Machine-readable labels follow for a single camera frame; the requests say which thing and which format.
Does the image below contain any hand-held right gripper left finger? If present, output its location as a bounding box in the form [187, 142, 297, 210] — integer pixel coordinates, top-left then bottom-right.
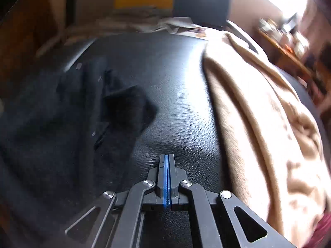
[65, 154, 168, 248]

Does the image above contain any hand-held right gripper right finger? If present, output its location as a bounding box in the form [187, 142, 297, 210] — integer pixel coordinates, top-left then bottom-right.
[167, 154, 298, 248]

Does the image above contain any black knit sweater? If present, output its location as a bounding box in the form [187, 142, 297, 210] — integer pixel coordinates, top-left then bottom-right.
[0, 56, 159, 239]

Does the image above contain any black leather bed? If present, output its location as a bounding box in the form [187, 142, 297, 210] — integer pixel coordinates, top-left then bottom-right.
[32, 32, 325, 248]

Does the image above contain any beige blanket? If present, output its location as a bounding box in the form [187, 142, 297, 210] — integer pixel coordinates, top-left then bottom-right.
[202, 30, 329, 248]

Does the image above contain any white printed cloth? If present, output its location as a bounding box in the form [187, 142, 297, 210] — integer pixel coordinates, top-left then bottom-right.
[157, 16, 210, 41]

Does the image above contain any person's pink clothing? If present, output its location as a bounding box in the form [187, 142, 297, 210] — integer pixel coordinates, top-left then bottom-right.
[305, 210, 331, 248]

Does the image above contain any wooden desk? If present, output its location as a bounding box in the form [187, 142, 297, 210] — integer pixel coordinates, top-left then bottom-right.
[257, 18, 331, 105]

